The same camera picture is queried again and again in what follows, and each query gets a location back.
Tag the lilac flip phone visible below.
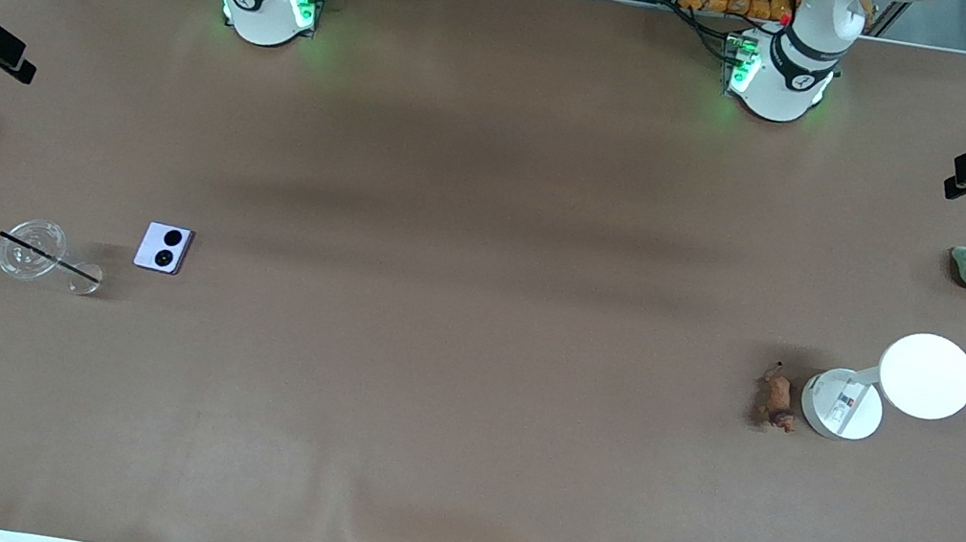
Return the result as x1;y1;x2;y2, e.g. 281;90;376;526
131;218;196;279

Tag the brown lion statue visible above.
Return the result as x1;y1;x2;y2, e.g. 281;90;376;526
752;359;808;436

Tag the clear plastic cup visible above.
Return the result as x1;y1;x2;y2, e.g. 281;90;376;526
0;214;111;300

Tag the black drinking straw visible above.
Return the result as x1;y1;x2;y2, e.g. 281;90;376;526
0;232;106;285

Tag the white round desk lamp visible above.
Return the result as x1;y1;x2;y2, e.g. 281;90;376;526
796;315;966;461

